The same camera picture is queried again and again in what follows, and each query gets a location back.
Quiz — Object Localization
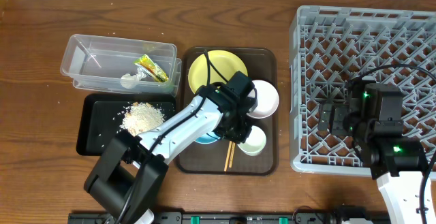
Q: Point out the white green cup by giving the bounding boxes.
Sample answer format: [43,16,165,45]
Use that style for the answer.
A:
[238,126,266,157]

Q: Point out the light blue bowl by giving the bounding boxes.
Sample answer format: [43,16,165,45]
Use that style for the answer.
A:
[195,132,221,144]

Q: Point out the rice food scraps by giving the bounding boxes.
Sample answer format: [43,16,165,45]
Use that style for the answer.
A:
[120,102,165,136]

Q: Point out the green orange snack wrapper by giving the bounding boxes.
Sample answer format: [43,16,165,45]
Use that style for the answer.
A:
[134,54,168,82]

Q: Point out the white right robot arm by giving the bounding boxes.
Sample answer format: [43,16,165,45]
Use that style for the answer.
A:
[318,79,435,223]

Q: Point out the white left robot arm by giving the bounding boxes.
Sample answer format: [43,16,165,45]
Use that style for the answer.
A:
[84,71,257,223]

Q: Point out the grey dishwasher rack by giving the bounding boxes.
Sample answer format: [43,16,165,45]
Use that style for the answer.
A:
[289,5,435,176]

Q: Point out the black waste tray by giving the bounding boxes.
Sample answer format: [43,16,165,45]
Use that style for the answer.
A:
[76,93,176,156]

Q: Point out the clear plastic waste bin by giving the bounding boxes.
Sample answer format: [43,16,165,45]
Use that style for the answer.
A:
[60,34,182,96]

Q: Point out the wooden chopstick left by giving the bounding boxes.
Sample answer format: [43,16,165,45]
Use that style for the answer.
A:
[223,141,233,172]

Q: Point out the wooden chopstick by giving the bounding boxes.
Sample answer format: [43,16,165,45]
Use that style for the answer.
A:
[228,142,236,168]
[223,141,233,172]

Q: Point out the wooden chopstick right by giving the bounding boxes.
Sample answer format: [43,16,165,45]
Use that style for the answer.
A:
[228,142,236,168]

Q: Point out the pink shallow bowl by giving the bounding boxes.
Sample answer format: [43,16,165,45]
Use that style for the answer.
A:
[247,80,279,119]

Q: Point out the yellow plate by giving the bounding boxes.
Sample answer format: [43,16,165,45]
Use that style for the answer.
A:
[188,50,248,93]

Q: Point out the dark brown serving tray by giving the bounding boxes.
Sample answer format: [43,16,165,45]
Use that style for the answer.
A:
[173,47,278,176]

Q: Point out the crumpled white tissue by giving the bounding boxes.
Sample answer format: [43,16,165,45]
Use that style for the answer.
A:
[120,71,146,89]

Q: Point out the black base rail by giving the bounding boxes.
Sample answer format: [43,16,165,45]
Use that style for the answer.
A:
[67,206,392,224]

